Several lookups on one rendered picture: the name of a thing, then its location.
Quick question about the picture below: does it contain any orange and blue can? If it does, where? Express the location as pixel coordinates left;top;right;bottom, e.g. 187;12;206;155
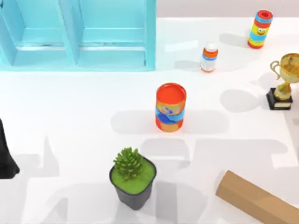
155;82;187;133

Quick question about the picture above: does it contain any green plant in black pot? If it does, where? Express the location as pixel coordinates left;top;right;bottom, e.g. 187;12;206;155
108;147;157;210

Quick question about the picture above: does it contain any white and orange bottle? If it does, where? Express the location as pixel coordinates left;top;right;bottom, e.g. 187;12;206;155
200;42;219;73

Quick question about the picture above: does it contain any light blue rack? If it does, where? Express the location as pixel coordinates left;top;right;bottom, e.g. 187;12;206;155
0;0;157;72

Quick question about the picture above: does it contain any gold trophy with black base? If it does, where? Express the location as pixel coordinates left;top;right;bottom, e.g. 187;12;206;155
266;53;299;111

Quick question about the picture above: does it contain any stack of coloured rings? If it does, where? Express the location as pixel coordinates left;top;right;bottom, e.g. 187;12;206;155
247;9;274;49

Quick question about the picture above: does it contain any brown cardboard box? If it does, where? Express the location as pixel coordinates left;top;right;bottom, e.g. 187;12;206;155
215;170;299;224

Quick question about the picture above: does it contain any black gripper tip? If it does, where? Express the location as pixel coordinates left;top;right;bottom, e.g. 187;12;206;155
0;119;20;180

